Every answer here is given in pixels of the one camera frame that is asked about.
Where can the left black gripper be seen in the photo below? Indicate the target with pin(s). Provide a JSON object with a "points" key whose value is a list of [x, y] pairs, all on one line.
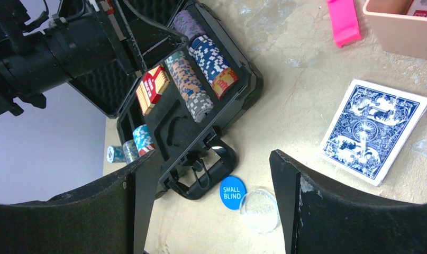
{"points": [[139, 42]]}

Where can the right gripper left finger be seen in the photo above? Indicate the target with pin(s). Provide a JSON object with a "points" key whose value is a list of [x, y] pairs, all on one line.
{"points": [[109, 215]]}

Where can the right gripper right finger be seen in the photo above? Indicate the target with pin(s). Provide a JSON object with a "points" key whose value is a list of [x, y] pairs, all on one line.
{"points": [[321, 215]]}

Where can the red Texas Hold'em card box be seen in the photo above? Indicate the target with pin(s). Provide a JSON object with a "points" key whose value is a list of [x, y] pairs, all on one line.
{"points": [[151, 87]]}

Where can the purple chip stack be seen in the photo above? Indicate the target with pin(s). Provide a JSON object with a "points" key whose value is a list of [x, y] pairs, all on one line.
{"points": [[185, 23]]}

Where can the clear round disc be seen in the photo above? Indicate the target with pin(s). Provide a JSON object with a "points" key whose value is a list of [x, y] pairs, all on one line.
{"points": [[259, 211]]}

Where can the green white chip stack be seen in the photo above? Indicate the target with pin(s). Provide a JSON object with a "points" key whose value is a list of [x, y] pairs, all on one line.
{"points": [[198, 102]]}

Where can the blue round dealer button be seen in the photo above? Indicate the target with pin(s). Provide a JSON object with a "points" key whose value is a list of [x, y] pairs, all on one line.
{"points": [[232, 191]]}

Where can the blue playing card deck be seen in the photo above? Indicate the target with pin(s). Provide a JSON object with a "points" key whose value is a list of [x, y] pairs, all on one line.
{"points": [[369, 129]]}

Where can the teal chip stack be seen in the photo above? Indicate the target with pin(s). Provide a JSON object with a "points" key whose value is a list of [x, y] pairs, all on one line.
{"points": [[115, 154]]}

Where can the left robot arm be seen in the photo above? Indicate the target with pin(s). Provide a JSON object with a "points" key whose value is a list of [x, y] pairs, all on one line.
{"points": [[97, 47]]}

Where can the black poker set case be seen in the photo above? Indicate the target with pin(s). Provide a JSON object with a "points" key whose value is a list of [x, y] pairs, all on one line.
{"points": [[195, 158]]}

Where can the blue white chip stack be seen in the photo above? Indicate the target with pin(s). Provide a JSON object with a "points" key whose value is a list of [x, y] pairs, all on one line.
{"points": [[208, 57]]}

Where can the green chip stack in case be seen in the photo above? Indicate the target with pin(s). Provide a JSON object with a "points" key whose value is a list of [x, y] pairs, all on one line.
{"points": [[130, 151]]}

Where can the light blue red chip stack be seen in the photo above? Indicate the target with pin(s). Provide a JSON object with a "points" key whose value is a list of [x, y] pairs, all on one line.
{"points": [[143, 139]]}

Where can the orange chip stack in case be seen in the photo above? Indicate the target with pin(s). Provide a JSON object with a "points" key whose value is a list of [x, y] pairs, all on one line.
{"points": [[224, 81]]}

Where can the pink highlighter marker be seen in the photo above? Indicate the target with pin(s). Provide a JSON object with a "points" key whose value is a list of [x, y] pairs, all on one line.
{"points": [[344, 22]]}

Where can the peach plastic desk organizer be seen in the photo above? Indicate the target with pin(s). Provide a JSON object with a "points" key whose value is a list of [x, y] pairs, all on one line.
{"points": [[395, 31]]}

